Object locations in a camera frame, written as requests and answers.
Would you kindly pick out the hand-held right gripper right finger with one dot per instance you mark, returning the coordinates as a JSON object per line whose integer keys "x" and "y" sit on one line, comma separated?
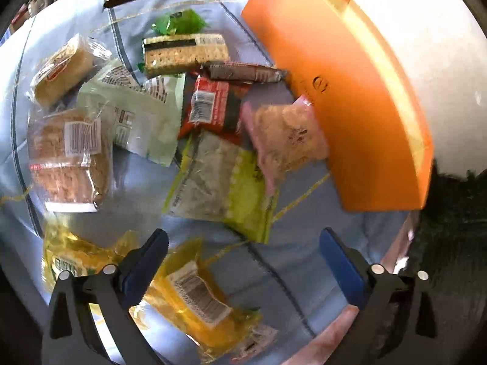
{"x": 340, "y": 266}

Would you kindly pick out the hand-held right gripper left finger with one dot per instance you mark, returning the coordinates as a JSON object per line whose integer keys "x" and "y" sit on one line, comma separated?
{"x": 146, "y": 266}

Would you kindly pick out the yellow soft bread packet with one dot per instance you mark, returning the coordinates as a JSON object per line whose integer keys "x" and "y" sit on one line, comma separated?
{"x": 72, "y": 253}

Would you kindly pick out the orange cardboard box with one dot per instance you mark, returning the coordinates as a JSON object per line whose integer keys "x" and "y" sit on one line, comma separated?
{"x": 334, "y": 95}

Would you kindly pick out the yellow cake packet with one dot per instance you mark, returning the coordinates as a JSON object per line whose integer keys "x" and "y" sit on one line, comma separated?
{"x": 182, "y": 289}

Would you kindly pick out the green crumpled wrapper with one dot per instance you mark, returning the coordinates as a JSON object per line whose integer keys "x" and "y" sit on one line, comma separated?
{"x": 182, "y": 21}

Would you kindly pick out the clear cracker packet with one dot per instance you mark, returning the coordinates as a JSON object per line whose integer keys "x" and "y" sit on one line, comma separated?
{"x": 182, "y": 59}

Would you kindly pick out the yellow green snack packet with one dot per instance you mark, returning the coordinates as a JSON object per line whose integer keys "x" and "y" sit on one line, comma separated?
{"x": 217, "y": 182}

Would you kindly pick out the small white snack packet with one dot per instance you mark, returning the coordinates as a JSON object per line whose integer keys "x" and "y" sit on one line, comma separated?
{"x": 258, "y": 340}

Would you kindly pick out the dark carved wooden bench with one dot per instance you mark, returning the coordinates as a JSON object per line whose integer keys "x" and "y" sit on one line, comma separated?
{"x": 449, "y": 243}

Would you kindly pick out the round brown bread packet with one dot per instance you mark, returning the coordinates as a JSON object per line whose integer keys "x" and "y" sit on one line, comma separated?
{"x": 64, "y": 171}

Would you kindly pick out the brown wrapper bar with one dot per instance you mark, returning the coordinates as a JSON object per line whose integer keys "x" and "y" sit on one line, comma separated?
{"x": 243, "y": 71}

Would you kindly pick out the pale green snack packet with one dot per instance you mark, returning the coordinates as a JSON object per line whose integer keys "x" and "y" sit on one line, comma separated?
{"x": 148, "y": 129}

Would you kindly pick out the pink bread packet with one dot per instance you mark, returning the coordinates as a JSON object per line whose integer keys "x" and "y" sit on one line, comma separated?
{"x": 285, "y": 137}

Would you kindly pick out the red snack bag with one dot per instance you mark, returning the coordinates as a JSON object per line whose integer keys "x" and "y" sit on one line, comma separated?
{"x": 218, "y": 110}

